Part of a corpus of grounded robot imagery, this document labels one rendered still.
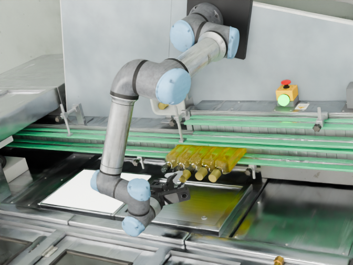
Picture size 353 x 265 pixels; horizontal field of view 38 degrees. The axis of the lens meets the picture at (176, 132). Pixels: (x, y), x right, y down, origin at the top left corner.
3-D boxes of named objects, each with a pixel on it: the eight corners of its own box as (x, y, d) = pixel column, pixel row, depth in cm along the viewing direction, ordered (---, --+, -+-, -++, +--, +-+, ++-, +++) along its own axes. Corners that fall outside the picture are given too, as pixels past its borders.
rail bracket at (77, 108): (87, 121, 266) (59, 140, 249) (79, 91, 260) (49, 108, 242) (94, 121, 264) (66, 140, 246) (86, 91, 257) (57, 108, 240)
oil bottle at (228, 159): (234, 151, 218) (214, 175, 201) (232, 139, 216) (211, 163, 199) (247, 152, 215) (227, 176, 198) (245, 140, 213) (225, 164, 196)
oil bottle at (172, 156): (187, 147, 229) (164, 170, 213) (185, 136, 227) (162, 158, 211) (198, 148, 226) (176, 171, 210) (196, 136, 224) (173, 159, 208)
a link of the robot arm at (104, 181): (106, 51, 162) (83, 193, 174) (136, 59, 157) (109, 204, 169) (126, 52, 172) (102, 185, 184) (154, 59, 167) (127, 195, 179)
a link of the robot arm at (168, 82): (209, 16, 197) (131, 67, 156) (245, 24, 191) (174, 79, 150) (207, 46, 203) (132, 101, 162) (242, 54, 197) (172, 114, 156)
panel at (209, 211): (84, 172, 255) (38, 209, 228) (83, 167, 253) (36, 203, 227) (253, 189, 209) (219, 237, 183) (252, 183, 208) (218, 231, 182)
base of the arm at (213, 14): (194, -3, 208) (182, 3, 200) (227, 10, 203) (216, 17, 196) (187, 30, 217) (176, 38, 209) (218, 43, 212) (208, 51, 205)
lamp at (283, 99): (279, 104, 204) (277, 106, 202) (278, 93, 203) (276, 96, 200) (290, 104, 202) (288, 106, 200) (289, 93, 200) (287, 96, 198)
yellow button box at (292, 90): (282, 100, 211) (277, 106, 205) (280, 83, 208) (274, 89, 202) (299, 100, 208) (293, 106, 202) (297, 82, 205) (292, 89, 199)
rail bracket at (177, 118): (186, 134, 226) (173, 146, 216) (179, 99, 219) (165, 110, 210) (192, 134, 224) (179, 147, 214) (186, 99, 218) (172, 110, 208)
